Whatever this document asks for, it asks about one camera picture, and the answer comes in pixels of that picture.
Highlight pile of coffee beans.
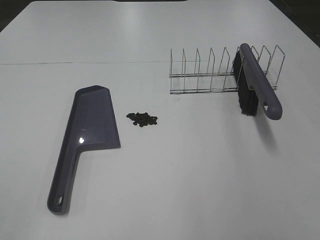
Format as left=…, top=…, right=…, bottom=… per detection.
left=126, top=112, right=158, bottom=128

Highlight purple plastic dustpan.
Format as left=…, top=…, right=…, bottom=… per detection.
left=47, top=85, right=121, bottom=215

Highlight purple hand brush black bristles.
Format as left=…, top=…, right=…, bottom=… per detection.
left=233, top=43, right=283, bottom=120

